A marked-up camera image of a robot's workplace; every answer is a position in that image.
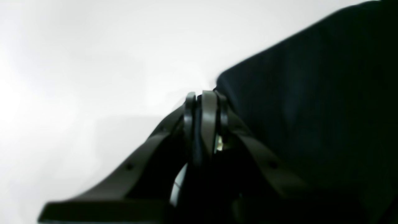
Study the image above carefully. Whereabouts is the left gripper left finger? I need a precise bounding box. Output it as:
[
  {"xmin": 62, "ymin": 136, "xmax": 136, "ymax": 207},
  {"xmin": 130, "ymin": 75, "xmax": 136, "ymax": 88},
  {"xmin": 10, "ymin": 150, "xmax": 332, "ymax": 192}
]
[{"xmin": 37, "ymin": 92, "xmax": 197, "ymax": 224}]

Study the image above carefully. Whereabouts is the black T-shirt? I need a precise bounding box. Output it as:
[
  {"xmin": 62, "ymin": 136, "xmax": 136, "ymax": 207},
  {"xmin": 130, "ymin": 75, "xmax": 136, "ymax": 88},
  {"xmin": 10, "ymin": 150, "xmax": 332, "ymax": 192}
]
[{"xmin": 216, "ymin": 0, "xmax": 398, "ymax": 224}]

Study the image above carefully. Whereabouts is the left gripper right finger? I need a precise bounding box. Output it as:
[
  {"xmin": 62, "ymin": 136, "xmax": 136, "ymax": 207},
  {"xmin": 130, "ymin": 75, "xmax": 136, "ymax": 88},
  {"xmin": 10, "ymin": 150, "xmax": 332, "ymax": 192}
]
[{"xmin": 199, "ymin": 91, "xmax": 397, "ymax": 224}]

